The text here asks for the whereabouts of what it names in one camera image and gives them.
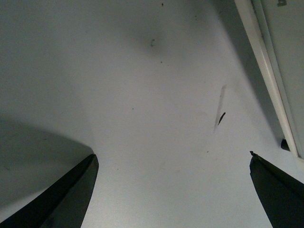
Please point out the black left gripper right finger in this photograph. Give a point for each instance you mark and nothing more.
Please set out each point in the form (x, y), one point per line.
(281, 195)

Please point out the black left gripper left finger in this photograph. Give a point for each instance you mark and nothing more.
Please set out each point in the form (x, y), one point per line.
(63, 204)

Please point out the oven glass door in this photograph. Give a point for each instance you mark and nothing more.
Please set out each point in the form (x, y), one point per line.
(282, 26)

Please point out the white Toshiba toaster oven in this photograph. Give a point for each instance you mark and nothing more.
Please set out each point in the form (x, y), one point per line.
(254, 34)

